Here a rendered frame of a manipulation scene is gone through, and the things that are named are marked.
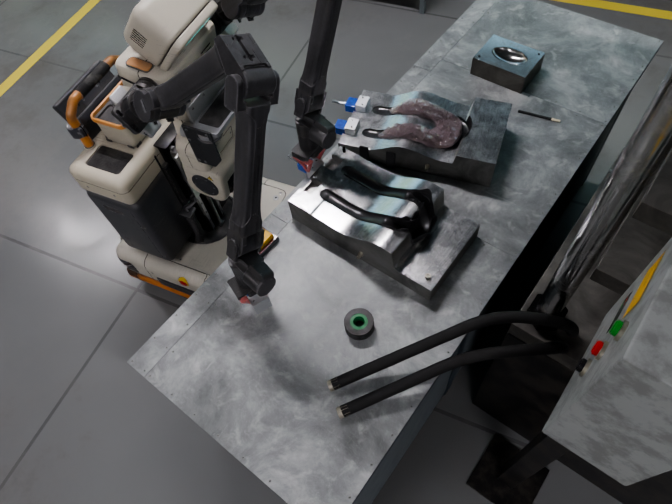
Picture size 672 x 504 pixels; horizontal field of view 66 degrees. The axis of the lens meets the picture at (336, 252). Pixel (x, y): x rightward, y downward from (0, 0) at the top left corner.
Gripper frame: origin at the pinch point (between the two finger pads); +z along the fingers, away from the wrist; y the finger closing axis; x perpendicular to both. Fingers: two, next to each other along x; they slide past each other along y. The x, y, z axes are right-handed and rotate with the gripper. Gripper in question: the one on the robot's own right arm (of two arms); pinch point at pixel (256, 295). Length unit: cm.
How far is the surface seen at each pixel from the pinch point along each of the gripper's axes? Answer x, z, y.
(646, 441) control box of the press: -80, -44, 32
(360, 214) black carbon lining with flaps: 3.2, -3.5, 37.4
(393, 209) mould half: -3.8, -7.9, 44.1
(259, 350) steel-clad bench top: -12.3, 4.7, -7.1
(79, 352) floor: 72, 84, -73
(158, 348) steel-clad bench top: 4.6, 4.6, -29.9
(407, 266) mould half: -17.7, -1.3, 38.4
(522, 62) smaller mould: 24, -2, 121
